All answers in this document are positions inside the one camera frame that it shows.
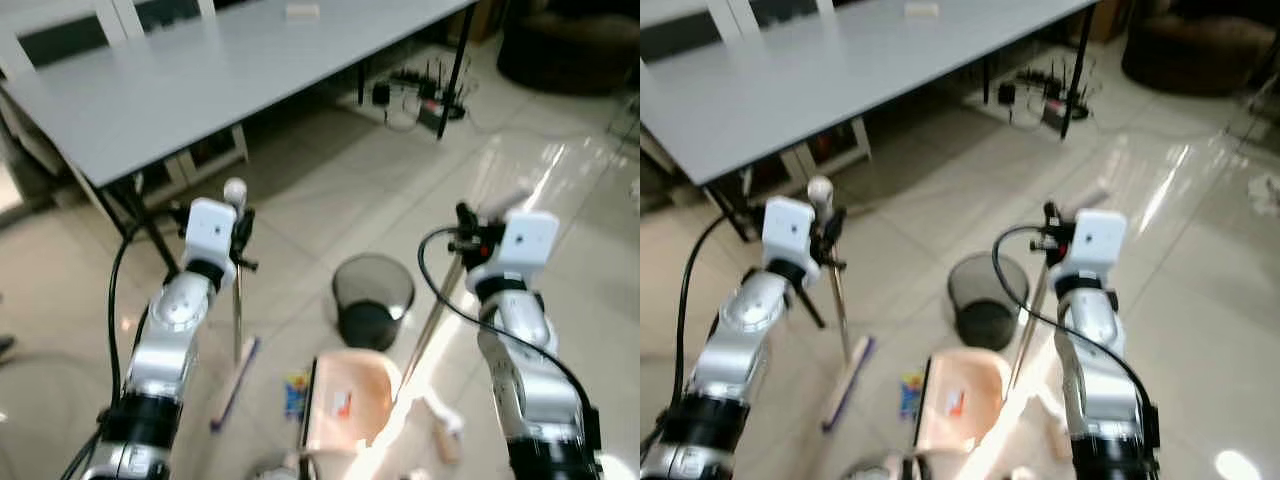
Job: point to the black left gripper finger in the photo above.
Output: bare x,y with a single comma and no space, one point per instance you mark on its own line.
248,220
838,219
832,262
240,264

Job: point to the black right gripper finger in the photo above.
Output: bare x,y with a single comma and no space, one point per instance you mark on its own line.
1045,241
466,215
460,245
1051,212

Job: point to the broom with purple head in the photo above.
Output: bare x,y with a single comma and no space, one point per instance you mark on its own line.
845,320
237,320

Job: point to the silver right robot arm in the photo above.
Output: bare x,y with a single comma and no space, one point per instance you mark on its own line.
520,370
1095,360

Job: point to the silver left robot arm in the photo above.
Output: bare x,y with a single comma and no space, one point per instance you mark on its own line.
735,335
170,330

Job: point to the black mesh waste bin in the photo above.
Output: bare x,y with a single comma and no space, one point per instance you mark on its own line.
372,300
988,300

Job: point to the black power strip with plugs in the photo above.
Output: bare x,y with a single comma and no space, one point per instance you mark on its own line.
425,95
1045,95

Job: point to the colourful small packet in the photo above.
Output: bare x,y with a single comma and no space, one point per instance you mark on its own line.
912,395
296,395

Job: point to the grey table with black legs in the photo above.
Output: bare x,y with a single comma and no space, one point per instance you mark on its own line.
200,80
850,70

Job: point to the small wooden brush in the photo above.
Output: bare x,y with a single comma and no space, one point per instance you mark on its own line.
445,430

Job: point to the dark brown pouf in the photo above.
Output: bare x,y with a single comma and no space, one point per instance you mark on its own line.
1195,50
570,50

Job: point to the brown cardboard box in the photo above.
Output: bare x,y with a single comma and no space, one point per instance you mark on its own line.
1110,18
488,18

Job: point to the crumpled white paper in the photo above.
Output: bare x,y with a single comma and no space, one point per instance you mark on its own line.
1266,195

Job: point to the small white box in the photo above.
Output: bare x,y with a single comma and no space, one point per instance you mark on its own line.
302,11
922,10

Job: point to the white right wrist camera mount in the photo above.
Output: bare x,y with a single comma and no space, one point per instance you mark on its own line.
525,245
1095,240

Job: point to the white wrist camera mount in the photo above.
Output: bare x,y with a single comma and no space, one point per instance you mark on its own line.
1095,240
525,245
210,230
787,228

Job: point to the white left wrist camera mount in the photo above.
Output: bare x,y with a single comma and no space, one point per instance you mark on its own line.
787,228
210,230

